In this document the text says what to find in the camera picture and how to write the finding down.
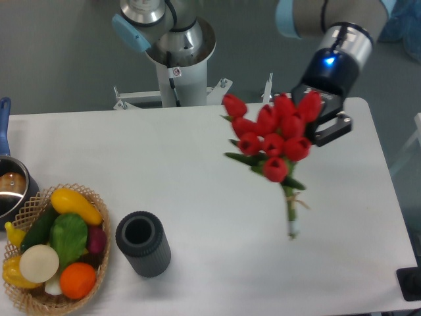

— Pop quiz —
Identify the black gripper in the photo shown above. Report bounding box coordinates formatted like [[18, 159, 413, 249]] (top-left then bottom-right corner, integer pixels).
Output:
[[291, 48, 359, 147]]

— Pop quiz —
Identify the red tulip bouquet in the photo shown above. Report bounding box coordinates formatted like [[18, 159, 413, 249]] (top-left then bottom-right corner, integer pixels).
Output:
[[222, 91, 322, 239]]

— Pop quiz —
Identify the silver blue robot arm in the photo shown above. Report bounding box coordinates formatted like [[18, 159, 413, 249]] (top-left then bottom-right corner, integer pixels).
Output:
[[112, 1, 394, 146]]

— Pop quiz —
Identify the dark grey ribbed vase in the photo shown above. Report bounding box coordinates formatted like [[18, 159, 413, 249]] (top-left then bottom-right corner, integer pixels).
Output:
[[115, 211, 172, 278]]

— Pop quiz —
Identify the blue plastic bag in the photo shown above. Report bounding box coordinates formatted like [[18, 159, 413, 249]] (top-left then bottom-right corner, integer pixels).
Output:
[[379, 0, 420, 63]]

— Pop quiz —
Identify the black device at edge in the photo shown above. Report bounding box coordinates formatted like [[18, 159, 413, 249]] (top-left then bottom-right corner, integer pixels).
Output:
[[396, 267, 420, 302]]

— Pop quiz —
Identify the purple red onion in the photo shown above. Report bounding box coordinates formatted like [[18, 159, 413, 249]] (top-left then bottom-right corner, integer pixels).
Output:
[[86, 226, 107, 254]]

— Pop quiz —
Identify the yellow squash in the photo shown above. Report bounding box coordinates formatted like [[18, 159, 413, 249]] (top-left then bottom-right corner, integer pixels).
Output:
[[50, 188, 103, 226]]

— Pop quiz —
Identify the green lettuce leaf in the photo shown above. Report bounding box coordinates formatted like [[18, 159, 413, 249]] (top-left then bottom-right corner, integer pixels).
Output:
[[49, 213, 88, 272]]

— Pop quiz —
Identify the orange fruit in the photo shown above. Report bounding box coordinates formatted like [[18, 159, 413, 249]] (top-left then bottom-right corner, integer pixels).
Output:
[[59, 263, 96, 300]]

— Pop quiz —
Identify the woven wicker basket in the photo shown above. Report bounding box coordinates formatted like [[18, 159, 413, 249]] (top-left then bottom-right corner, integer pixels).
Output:
[[3, 184, 111, 315]]

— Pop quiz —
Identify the green cucumber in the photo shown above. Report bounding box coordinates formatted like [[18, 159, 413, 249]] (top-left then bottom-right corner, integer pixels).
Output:
[[20, 205, 59, 253]]

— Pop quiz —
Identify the white leek stalk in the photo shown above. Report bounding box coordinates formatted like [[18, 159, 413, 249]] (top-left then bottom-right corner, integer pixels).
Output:
[[44, 273, 62, 296]]

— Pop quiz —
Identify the white round onion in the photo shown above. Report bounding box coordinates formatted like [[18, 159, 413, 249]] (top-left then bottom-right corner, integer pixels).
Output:
[[19, 244, 59, 283]]

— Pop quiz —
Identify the yellow banana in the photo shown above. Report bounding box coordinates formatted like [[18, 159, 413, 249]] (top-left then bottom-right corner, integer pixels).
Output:
[[4, 222, 26, 248]]

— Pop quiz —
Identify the yellow bell pepper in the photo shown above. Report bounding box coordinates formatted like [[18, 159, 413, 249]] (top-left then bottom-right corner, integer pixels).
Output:
[[2, 255, 42, 289]]

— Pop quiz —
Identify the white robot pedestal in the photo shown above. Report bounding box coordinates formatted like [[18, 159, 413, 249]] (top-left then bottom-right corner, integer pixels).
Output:
[[112, 14, 233, 110]]

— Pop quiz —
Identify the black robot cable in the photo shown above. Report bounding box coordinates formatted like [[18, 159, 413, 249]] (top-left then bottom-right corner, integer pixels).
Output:
[[165, 51, 182, 107]]

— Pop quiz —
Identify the blue handled saucepan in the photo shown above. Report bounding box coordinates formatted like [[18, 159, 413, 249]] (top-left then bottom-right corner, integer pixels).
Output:
[[1, 97, 39, 232]]

